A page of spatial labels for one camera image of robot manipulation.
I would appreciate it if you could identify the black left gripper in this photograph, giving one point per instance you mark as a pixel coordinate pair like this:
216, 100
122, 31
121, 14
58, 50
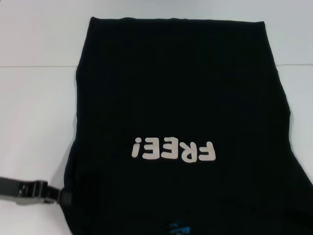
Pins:
14, 189

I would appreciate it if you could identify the black shirt with FREE print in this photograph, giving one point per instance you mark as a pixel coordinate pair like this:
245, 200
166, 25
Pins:
183, 98

